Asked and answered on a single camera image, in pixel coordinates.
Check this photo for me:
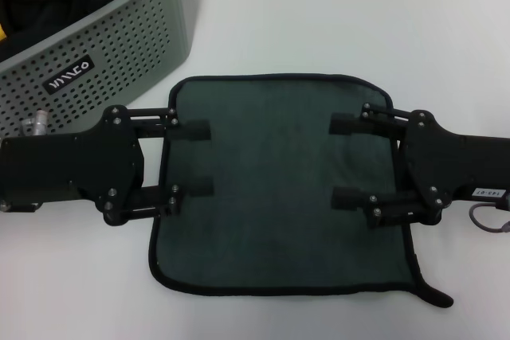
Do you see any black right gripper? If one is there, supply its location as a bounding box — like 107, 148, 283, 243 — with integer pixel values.
328, 102, 510, 230

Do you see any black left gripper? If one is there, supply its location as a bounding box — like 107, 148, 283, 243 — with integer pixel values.
0, 105, 146, 225

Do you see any dark green yellow-backed towel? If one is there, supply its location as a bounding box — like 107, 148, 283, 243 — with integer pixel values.
147, 72, 456, 311

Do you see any grey perforated storage box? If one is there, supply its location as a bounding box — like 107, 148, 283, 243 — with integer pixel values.
0, 0, 202, 139

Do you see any black and yellow towel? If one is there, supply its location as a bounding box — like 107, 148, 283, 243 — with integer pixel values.
0, 0, 135, 64

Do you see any left gripper cable with plug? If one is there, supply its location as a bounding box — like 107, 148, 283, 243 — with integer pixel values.
19, 108, 49, 138

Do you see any gripper cable with plug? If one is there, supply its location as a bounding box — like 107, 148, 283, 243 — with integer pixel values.
467, 192, 510, 235
19, 108, 49, 138

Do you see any right gripper cable with plug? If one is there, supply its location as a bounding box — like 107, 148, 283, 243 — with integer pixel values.
467, 192, 510, 235

